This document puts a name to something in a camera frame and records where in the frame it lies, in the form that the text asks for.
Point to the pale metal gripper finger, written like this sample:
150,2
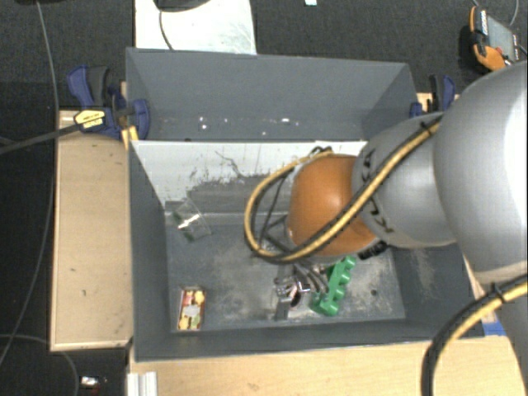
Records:
283,306
302,296

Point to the colourful candy packet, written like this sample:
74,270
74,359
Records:
191,308

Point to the clear plastic packet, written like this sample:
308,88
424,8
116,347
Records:
190,220

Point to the grey metal bin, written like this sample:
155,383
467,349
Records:
255,93

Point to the pale wood flat board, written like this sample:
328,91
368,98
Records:
92,237

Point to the black cylinder on white bracket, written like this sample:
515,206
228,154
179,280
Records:
372,251

